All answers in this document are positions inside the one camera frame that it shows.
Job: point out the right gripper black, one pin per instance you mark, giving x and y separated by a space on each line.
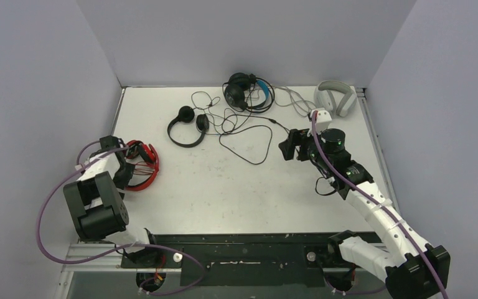
299 144

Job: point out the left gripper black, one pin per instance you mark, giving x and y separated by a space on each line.
127 176

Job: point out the red black headphones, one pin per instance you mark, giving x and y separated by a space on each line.
148 163

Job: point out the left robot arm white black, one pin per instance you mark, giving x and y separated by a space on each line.
95 199

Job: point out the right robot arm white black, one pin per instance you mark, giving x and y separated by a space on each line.
409 266

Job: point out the white grey headphones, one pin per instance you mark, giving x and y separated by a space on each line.
335 96

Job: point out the black blue headphones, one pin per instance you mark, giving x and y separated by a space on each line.
238 89

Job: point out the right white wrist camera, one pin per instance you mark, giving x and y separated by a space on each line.
323 119

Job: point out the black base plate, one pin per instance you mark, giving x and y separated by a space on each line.
241 260

